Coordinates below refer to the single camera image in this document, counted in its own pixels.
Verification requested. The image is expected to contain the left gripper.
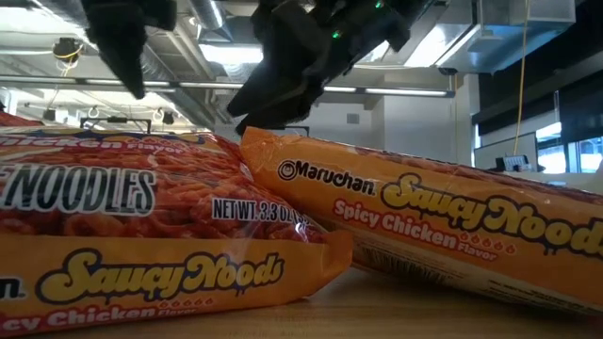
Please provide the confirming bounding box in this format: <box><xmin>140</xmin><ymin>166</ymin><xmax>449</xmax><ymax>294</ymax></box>
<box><xmin>82</xmin><ymin>0</ymin><xmax>178</xmax><ymax>100</ymax></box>

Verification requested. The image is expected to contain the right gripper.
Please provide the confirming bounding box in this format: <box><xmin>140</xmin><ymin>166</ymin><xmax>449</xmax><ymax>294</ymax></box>
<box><xmin>227</xmin><ymin>0</ymin><xmax>392</xmax><ymax>135</ymax></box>

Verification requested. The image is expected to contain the orange Saucy Noods pack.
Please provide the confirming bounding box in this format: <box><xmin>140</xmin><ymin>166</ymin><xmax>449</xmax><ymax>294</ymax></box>
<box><xmin>239</xmin><ymin>125</ymin><xmax>603</xmax><ymax>316</ymax></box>
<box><xmin>0</xmin><ymin>111</ymin><xmax>354</xmax><ymax>338</ymax></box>

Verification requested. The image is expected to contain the glass window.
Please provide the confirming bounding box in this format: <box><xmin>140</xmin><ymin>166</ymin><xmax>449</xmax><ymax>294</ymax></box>
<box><xmin>536</xmin><ymin>121</ymin><xmax>603</xmax><ymax>175</ymax></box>

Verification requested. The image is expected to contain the ribbed silver air duct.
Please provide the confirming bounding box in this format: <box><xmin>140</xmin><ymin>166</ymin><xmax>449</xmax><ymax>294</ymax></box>
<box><xmin>37</xmin><ymin>0</ymin><xmax>222</xmax><ymax>131</ymax></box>

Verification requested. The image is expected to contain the black ceiling cable reel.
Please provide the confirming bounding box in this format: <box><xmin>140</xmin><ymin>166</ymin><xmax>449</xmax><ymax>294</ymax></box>
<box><xmin>51</xmin><ymin>36</ymin><xmax>85</xmax><ymax>65</ymax></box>

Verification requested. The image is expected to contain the round silver air duct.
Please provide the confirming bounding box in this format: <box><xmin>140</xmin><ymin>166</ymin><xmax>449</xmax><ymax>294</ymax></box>
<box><xmin>187</xmin><ymin>0</ymin><xmax>233</xmax><ymax>43</ymax></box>

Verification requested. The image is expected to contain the rectangular metal air duct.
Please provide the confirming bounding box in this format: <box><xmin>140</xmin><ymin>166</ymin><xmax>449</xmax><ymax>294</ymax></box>
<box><xmin>357</xmin><ymin>0</ymin><xmax>577</xmax><ymax>75</ymax></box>

